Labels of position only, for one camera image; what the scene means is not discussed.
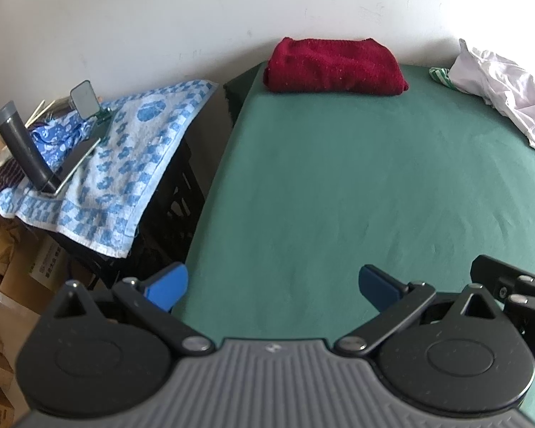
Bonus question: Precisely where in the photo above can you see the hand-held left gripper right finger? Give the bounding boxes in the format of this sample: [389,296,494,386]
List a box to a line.
[334,263,501,358]

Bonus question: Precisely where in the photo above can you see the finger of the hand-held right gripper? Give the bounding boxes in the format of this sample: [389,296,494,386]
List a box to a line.
[469,254,535,318]

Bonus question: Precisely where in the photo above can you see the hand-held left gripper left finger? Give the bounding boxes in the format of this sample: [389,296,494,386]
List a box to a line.
[54,263,217,357]

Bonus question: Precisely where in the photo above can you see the dark red knitted sweater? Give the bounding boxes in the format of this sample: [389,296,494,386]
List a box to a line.
[262,36,410,98]

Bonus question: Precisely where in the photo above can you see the black plastic crate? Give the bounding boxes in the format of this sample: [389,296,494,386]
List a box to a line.
[48,93,233,287]

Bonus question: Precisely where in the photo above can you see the blue floral white towel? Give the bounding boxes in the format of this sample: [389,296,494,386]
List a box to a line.
[0,79,220,260]

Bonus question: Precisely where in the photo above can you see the labelled cardboard box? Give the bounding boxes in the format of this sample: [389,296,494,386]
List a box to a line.
[0,233,68,318]

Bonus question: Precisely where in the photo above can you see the blue patterned fabric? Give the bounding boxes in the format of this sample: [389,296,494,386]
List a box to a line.
[25,113,95,167]

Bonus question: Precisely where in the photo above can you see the white shirt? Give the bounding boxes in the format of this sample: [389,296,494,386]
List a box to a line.
[447,38,535,161]

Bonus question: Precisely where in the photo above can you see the grey cylindrical bottle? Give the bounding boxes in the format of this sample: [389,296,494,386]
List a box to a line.
[0,101,57,193]

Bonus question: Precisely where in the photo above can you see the small grey mirror on stand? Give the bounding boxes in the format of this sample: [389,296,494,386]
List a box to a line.
[69,79,117,124]

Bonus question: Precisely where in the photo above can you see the thin wooden sticks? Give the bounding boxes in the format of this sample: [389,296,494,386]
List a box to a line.
[23,95,72,128]

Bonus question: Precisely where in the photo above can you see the green striped white cloth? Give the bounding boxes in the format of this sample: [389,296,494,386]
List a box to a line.
[429,66,456,91]

